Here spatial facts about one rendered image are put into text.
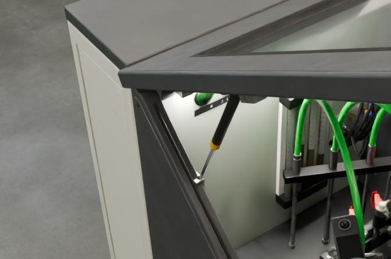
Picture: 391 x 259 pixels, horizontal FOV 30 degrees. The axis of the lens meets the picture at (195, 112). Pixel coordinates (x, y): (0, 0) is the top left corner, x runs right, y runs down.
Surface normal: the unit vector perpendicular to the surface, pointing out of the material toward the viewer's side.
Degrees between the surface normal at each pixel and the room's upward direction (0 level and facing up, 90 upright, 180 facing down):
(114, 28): 0
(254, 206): 90
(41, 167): 0
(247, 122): 90
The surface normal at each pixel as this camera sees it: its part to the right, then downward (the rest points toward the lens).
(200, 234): -0.83, 0.38
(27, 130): -0.05, -0.77
